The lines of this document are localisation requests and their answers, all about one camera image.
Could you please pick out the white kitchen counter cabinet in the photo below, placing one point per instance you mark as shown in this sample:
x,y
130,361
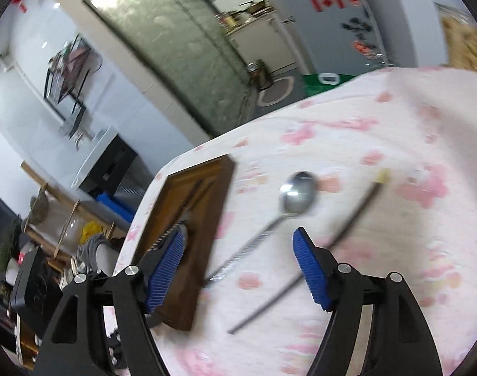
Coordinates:
x,y
265,43

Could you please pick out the yellow bag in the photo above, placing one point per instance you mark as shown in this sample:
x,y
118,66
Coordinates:
x,y
91,231

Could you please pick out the small metal bin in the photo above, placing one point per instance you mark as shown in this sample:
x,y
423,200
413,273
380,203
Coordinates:
x,y
260,74

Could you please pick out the frosted green glass door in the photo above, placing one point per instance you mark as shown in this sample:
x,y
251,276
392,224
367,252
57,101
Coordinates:
x,y
164,39

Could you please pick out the black flat device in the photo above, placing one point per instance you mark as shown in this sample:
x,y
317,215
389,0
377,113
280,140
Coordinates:
x,y
34,286

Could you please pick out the blue plastic crate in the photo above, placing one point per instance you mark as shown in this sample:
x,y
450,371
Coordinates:
x,y
115,207

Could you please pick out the black cabinet white top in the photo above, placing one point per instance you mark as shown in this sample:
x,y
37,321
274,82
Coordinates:
x,y
109,164

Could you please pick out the wooden frame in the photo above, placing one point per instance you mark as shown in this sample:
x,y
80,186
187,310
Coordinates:
x,y
52,203

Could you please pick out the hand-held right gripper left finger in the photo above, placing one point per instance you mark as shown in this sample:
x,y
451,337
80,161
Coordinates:
x,y
166,270

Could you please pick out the wooden utensil tray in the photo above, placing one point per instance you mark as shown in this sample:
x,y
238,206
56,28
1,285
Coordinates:
x,y
207,235

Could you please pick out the grey refrigerator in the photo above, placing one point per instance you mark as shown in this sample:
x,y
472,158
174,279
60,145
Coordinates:
x,y
332,35

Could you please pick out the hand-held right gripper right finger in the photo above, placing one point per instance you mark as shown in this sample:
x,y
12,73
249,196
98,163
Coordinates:
x,y
310,267

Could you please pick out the round floor mat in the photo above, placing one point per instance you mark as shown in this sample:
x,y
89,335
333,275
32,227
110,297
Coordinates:
x,y
275,91

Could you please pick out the dark chopstick gold end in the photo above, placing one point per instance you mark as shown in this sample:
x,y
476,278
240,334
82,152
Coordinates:
x,y
352,217

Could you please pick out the black metal rack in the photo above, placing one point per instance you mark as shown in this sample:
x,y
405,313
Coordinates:
x,y
72,66

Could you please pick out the clear snack jar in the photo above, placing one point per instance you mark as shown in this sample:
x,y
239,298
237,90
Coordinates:
x,y
463,43

